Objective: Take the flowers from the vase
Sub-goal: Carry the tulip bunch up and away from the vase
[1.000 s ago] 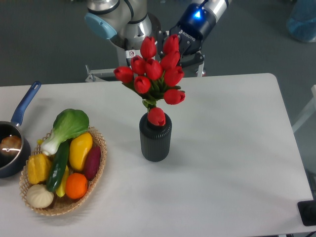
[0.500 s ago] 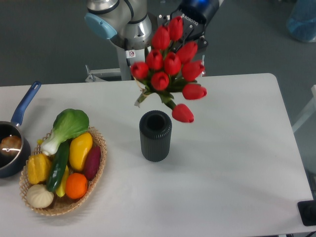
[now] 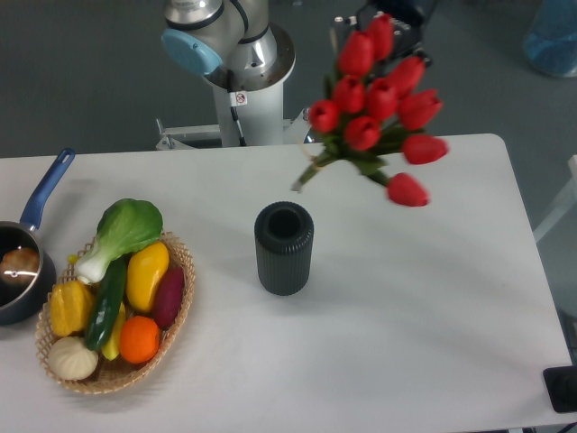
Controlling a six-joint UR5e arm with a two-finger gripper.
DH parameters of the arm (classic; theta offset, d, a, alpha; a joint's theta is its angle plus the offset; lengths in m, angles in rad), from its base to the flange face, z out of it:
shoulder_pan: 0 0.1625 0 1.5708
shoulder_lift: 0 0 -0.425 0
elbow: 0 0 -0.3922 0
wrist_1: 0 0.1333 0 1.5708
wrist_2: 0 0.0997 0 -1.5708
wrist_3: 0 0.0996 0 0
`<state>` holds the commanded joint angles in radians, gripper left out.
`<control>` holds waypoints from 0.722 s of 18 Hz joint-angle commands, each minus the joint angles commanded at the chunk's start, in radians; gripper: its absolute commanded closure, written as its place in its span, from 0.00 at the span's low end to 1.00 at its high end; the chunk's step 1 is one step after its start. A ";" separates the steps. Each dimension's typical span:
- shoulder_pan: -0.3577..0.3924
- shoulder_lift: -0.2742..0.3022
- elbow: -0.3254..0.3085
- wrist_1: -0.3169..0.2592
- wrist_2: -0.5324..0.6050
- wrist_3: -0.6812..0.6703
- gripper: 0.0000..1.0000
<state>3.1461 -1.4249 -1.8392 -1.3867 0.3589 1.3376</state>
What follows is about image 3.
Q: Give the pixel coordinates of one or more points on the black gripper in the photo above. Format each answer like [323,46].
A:
[409,19]

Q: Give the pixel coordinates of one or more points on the red tulip bouquet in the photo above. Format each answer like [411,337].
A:
[362,118]

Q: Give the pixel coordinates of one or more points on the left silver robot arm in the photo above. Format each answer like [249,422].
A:
[234,46]

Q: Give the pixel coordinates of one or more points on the dark ribbed vase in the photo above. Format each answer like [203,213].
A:
[284,235]

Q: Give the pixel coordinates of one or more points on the blue transparent container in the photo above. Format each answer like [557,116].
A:
[550,43]

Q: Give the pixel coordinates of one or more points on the green bok choy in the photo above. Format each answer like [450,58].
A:
[127,226]

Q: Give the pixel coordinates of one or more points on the yellow mango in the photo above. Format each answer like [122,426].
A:
[144,272]

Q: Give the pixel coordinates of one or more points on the purple sweet potato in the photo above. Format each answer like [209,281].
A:
[168,297]

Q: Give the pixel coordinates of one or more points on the black device at table edge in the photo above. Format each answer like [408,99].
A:
[560,383]

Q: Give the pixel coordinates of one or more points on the green cucumber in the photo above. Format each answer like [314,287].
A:
[107,305]

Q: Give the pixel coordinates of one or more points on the orange fruit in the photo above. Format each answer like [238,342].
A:
[139,340]

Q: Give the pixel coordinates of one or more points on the yellow bell pepper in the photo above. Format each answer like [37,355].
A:
[71,303]

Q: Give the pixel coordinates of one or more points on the yellow banana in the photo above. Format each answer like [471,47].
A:
[111,348]

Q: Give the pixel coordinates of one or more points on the blue saucepan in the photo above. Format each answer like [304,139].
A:
[27,272]

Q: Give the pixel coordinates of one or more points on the woven wicker basket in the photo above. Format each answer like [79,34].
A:
[113,376]

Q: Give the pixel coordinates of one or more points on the white steamed bun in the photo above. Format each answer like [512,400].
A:
[71,360]

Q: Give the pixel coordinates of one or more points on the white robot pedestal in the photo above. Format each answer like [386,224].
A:
[244,118]

